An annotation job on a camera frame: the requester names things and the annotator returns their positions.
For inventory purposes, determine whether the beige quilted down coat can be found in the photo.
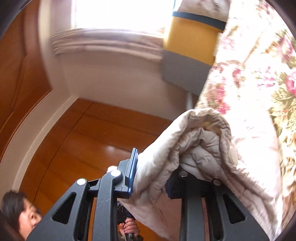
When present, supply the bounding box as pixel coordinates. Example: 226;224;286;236
121;108;283;240

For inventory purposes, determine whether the person's left hand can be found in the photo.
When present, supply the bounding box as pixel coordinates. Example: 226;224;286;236
118;218;140;240

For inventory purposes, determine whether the person's head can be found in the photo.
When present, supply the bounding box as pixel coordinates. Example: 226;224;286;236
1;190;43;240

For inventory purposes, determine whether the floral bed quilt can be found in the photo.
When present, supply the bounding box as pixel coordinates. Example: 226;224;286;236
197;1;295;240

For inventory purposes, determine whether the brown wooden wardrobe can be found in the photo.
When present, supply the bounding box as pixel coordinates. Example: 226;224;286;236
0;0;173;241

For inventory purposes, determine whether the left patterned curtain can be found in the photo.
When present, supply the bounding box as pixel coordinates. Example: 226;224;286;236
51;29;164;62

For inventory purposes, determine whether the grey yellow blue headboard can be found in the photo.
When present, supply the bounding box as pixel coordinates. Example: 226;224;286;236
161;11;226;95

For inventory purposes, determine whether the bright window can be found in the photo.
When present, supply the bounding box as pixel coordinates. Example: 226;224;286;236
70;0;175;38

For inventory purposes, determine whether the white deer print pillow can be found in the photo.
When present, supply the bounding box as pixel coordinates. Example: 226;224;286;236
174;0;231;22

